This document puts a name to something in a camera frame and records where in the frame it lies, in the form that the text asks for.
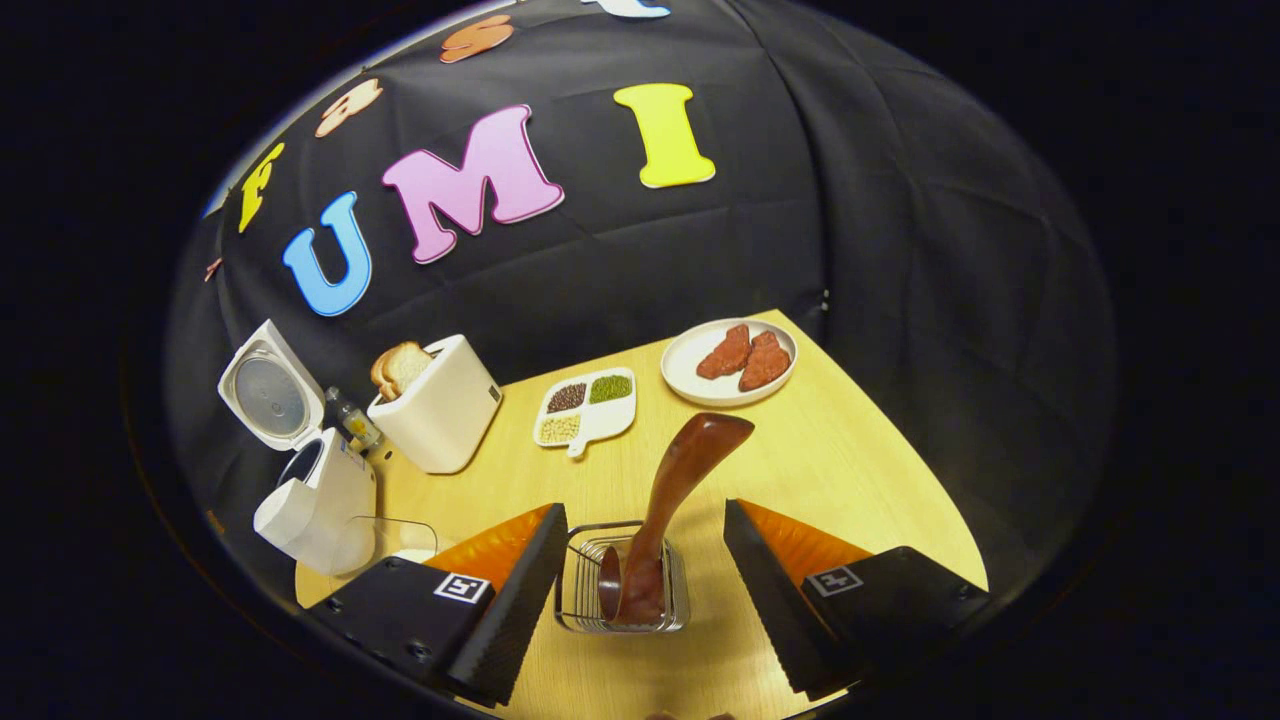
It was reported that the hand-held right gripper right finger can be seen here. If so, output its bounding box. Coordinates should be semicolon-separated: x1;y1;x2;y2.
722;498;991;701

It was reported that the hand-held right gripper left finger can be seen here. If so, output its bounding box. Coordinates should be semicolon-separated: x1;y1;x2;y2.
300;502;569;706

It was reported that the metal wire chopstick holder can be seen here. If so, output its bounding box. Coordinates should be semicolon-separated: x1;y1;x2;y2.
554;520;691;635

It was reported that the clear box of rice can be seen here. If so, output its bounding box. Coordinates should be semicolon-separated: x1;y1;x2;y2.
330;515;439;579

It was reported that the brown wooden spoon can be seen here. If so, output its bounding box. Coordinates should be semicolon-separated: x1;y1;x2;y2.
598;413;756;626

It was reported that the white rice cooker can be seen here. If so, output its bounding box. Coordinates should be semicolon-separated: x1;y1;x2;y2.
218;320;379;576

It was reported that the white toaster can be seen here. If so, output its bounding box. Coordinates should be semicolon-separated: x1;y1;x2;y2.
367;334;503;475

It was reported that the white divided bean dish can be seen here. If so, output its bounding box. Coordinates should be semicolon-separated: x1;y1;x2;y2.
532;367;638;459

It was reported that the white round plate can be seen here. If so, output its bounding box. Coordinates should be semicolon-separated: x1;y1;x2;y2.
661;318;799;408

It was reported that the red meat piece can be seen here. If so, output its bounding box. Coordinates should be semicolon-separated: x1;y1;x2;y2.
738;331;793;392
697;324;753;380

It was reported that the small glass bottle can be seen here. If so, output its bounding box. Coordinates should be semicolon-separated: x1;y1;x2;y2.
325;387;384;453

